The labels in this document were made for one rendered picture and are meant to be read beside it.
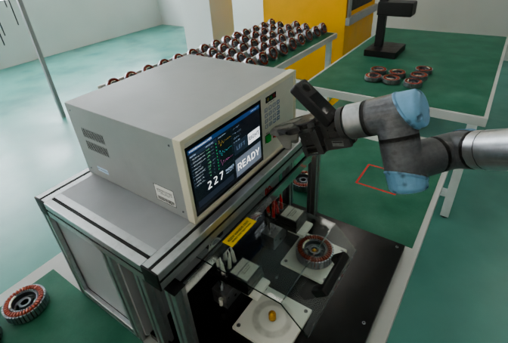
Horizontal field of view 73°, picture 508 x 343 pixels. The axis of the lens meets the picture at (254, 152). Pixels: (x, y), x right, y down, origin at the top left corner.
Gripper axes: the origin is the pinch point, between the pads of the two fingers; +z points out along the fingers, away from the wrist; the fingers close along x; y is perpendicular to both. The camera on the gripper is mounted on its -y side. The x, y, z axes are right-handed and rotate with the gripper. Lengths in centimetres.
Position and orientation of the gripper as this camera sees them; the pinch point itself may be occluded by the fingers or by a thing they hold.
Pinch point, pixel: (273, 129)
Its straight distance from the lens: 87.1
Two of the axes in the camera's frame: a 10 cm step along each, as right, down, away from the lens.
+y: 4.0, 8.8, 2.6
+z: -7.2, 1.2, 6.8
